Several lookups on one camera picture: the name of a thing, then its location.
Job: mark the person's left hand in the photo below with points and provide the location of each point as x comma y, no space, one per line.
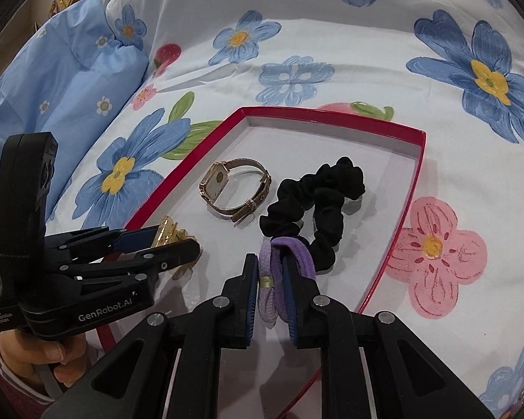
56,353

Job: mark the person's left forearm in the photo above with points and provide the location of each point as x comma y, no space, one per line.
8,393

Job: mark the floral bedsheet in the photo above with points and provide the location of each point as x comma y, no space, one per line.
375,52

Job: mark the blue pillow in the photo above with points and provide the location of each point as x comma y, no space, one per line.
70,74

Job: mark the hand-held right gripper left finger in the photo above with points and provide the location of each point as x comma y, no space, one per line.
249,301

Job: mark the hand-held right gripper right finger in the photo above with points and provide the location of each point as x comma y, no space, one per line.
290,310

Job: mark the black scrunchie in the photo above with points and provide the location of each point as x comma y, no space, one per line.
327,222

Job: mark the gold hair claw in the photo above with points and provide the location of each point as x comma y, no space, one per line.
170,229

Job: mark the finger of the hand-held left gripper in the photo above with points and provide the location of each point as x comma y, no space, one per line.
174,255
135,238

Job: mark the red shallow box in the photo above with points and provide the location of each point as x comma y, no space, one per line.
332,170

